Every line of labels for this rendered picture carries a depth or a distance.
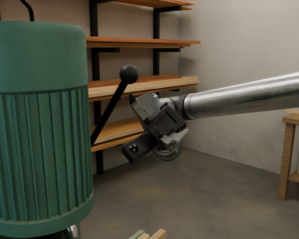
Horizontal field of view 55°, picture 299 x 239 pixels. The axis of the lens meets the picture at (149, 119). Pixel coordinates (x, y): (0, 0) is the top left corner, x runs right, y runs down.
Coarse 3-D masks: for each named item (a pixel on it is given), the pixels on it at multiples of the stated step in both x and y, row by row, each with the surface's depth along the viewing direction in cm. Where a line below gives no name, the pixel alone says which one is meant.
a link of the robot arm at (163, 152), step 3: (180, 141) 82; (177, 147) 80; (156, 150) 80; (159, 150) 80; (162, 150) 79; (165, 150) 79; (168, 150) 79; (174, 150) 80; (177, 150) 81; (159, 153) 81; (162, 153) 80; (165, 153) 80; (168, 153) 81; (171, 153) 82
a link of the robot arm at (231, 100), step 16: (272, 80) 72; (288, 80) 68; (176, 96) 101; (192, 96) 94; (208, 96) 88; (224, 96) 83; (240, 96) 78; (256, 96) 74; (272, 96) 71; (288, 96) 68; (192, 112) 94; (208, 112) 89; (224, 112) 85; (240, 112) 82
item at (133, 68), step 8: (120, 72) 51; (128, 72) 50; (136, 72) 51; (128, 80) 51; (136, 80) 52; (120, 88) 53; (112, 96) 55; (120, 96) 54; (112, 104) 55; (104, 112) 57; (104, 120) 57; (96, 128) 59; (96, 136) 60
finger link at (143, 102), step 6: (132, 96) 64; (144, 96) 67; (150, 96) 68; (132, 102) 65; (138, 102) 67; (144, 102) 68; (150, 102) 69; (132, 108) 68; (138, 108) 66; (144, 108) 69; (150, 108) 70; (138, 114) 67; (144, 114) 68; (150, 114) 70
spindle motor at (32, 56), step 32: (0, 32) 36; (32, 32) 37; (64, 32) 39; (0, 64) 37; (32, 64) 37; (64, 64) 40; (0, 96) 38; (32, 96) 39; (64, 96) 41; (0, 128) 39; (32, 128) 40; (64, 128) 42; (0, 160) 40; (32, 160) 40; (64, 160) 43; (0, 192) 42; (32, 192) 42; (64, 192) 44; (0, 224) 43; (32, 224) 42; (64, 224) 44
